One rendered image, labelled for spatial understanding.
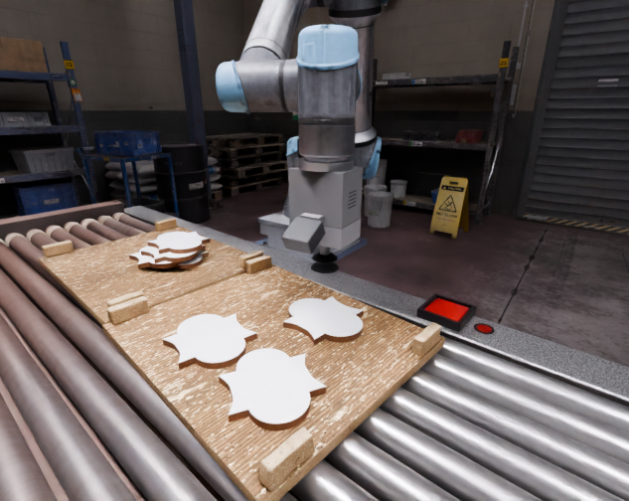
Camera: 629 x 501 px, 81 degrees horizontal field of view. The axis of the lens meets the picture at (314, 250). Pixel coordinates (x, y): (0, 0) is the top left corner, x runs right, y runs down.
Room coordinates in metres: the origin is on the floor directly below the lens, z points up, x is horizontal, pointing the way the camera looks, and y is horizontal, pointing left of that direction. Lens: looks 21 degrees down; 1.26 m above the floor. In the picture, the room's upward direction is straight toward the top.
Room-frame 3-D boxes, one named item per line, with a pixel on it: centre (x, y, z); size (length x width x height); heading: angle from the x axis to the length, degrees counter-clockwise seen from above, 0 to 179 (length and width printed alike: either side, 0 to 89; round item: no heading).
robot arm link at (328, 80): (0.52, -0.02, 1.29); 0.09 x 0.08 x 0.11; 171
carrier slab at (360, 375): (0.49, 0.07, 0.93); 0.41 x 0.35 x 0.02; 46
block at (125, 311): (0.53, 0.30, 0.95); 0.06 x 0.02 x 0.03; 136
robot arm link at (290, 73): (0.62, -0.02, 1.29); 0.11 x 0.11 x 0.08; 81
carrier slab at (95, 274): (0.78, 0.37, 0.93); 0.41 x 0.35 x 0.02; 48
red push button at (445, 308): (0.57, -0.23, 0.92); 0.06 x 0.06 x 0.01; 50
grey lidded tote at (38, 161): (4.08, 2.93, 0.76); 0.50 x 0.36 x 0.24; 149
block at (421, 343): (0.45, -0.16, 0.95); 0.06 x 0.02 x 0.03; 136
